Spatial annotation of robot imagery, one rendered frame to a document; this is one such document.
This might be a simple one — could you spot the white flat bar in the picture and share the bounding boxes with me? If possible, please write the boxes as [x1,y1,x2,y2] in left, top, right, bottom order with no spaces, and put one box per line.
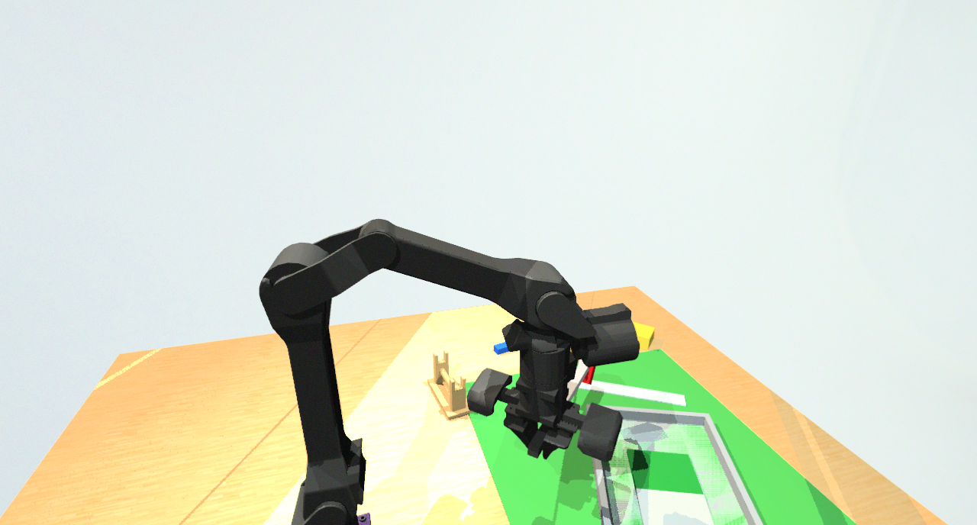
[579,380,686,407]

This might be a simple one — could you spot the red putter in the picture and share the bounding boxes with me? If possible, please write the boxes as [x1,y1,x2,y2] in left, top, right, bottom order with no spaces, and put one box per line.
[527,359,595,459]

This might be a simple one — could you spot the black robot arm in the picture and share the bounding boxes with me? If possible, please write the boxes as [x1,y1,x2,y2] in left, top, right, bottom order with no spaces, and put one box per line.
[260,219,640,525]

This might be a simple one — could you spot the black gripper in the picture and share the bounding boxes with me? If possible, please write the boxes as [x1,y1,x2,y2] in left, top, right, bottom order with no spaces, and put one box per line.
[467,364,623,462]

